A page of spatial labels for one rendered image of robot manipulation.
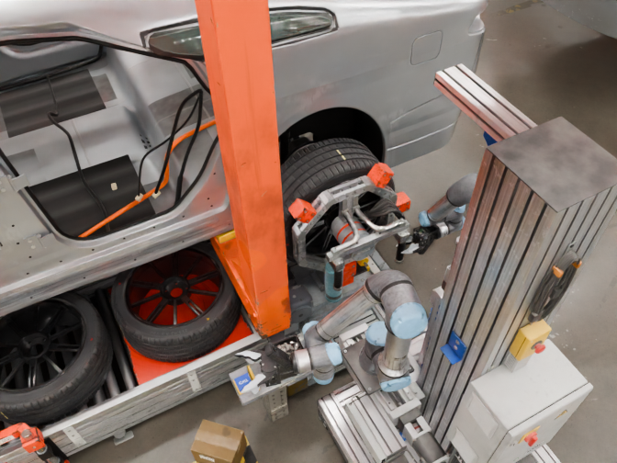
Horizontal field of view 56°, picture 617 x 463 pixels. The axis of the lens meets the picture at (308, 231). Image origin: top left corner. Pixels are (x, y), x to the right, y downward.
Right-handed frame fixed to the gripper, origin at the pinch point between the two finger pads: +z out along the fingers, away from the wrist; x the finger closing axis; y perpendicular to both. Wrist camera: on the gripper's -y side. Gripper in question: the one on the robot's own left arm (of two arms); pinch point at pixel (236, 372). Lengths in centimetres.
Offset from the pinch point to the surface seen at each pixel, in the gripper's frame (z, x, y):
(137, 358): 52, 83, 86
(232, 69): -16, 40, -86
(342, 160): -63, 95, -7
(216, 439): 18, 36, 102
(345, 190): -61, 82, 1
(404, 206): -94, 92, 26
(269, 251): -21, 53, 0
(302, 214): -40, 76, 4
